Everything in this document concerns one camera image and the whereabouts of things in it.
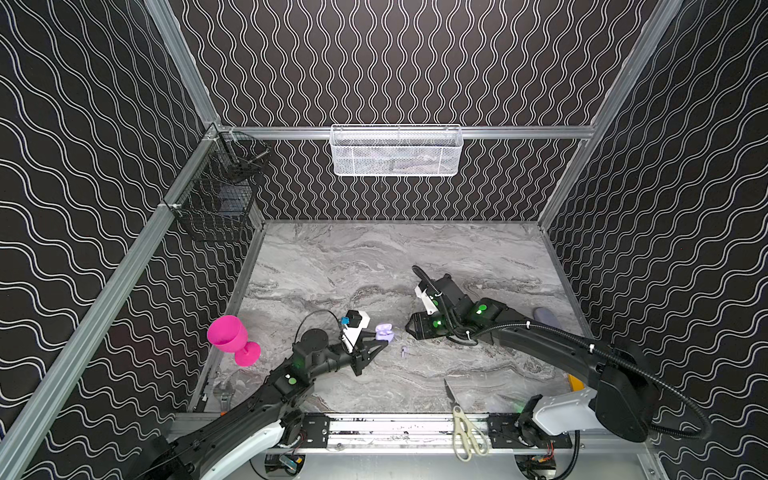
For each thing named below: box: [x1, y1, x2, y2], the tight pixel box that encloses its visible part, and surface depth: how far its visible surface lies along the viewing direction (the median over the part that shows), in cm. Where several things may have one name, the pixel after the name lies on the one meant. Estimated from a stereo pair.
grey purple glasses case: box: [533, 307, 562, 328], surface depth 96 cm
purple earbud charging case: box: [375, 324, 395, 343], surface depth 75 cm
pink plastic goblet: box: [207, 315, 261, 367], surface depth 87 cm
